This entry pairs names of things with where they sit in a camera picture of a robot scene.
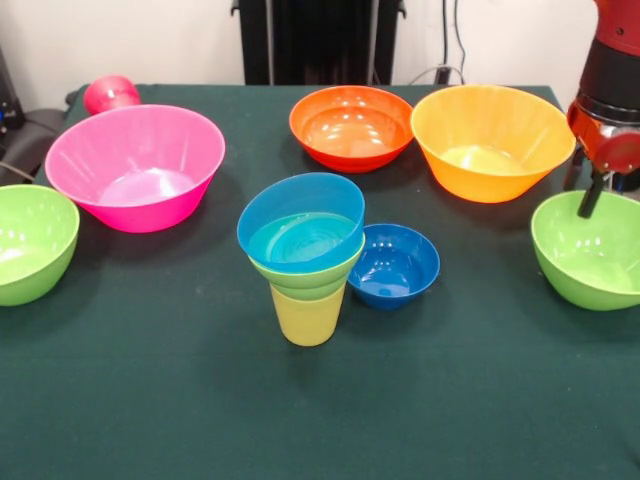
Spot red-orange plastic bowl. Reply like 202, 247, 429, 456
288, 85, 415, 174

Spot dark green tablecloth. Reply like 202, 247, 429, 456
0, 82, 640, 480

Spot light blue plastic bowl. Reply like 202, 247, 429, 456
236, 172, 367, 275

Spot large orange plastic bowl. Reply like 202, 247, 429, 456
409, 83, 577, 204

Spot black computer tower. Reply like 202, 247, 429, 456
0, 44, 25, 132

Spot yellow plastic cup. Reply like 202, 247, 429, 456
269, 282, 347, 347

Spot small green plastic bowl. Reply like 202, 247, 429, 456
248, 234, 366, 302

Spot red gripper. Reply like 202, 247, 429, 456
563, 101, 640, 220

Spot large green plastic bowl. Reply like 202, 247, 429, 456
0, 184, 81, 308
530, 189, 640, 311

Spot large pink plastic bowl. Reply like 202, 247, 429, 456
44, 103, 227, 234

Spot black office chair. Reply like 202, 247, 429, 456
0, 89, 84, 186

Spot grey cable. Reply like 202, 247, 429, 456
0, 160, 35, 182

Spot dark blue plastic bowl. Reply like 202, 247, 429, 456
347, 223, 442, 310

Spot black wall cable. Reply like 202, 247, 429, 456
442, 0, 467, 71

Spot red plastic cup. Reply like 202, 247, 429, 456
82, 74, 143, 117

